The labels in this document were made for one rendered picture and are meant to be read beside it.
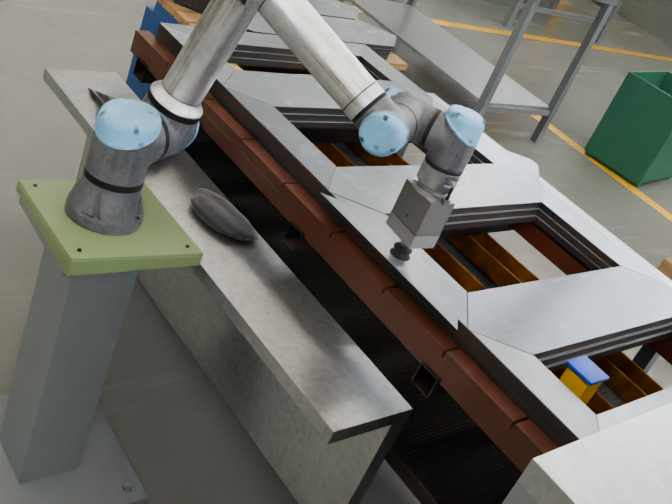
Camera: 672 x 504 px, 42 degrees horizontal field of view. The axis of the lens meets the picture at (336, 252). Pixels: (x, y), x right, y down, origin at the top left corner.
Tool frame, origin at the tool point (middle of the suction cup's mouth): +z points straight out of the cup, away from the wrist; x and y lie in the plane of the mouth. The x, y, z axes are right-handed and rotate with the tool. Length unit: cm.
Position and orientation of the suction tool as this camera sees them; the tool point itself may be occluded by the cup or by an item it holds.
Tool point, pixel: (399, 254)
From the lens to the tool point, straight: 171.3
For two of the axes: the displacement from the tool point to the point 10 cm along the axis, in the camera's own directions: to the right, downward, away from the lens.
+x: -8.0, 0.2, -6.0
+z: -3.5, 8.0, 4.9
